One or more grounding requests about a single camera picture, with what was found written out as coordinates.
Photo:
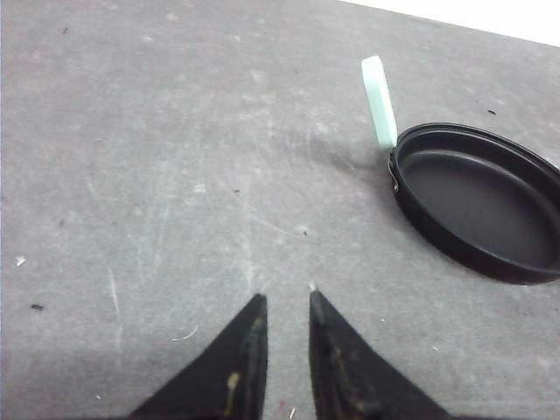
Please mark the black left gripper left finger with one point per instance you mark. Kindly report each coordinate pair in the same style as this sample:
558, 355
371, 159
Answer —
227, 381

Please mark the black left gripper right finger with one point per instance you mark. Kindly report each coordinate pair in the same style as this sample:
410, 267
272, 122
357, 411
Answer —
352, 381

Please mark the black pan with green handle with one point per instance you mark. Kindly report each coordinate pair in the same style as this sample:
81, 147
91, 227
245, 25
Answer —
480, 198

